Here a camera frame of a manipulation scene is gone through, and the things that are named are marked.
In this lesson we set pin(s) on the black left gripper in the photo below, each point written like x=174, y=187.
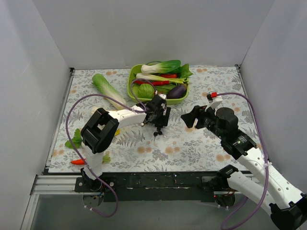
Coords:
x=158, y=120

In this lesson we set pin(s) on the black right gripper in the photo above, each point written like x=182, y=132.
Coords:
x=197, y=118

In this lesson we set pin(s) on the black keys bunch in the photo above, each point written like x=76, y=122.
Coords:
x=158, y=132

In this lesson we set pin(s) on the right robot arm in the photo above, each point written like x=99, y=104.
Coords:
x=286, y=204

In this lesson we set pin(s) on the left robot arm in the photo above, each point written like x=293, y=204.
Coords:
x=100, y=129

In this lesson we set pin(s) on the round green cabbage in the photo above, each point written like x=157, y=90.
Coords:
x=146, y=91

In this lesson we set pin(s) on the purple eggplant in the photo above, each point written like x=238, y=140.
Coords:
x=177, y=92

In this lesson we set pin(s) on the red chili pepper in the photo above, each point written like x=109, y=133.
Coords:
x=154, y=83

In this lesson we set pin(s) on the white celery stalk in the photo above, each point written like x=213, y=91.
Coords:
x=152, y=77

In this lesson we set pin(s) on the yellow white baby cabbage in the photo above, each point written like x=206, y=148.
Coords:
x=93, y=109

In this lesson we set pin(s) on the green leafy lettuce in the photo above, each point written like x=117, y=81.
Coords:
x=184, y=71

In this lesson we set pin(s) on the bok choy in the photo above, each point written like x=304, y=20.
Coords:
x=160, y=67

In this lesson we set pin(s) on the long green napa cabbage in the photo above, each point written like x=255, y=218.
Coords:
x=105, y=88

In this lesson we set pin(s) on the orange carrot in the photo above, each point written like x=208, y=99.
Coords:
x=106, y=159

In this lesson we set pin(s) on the white radish with leaves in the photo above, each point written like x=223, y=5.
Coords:
x=77, y=140

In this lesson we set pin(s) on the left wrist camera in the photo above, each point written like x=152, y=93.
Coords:
x=161, y=94

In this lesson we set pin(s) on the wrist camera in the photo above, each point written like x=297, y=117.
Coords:
x=214, y=100
x=161, y=94

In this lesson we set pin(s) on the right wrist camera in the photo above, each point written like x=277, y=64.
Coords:
x=214, y=100

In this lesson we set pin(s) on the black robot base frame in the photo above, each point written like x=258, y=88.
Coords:
x=156, y=186

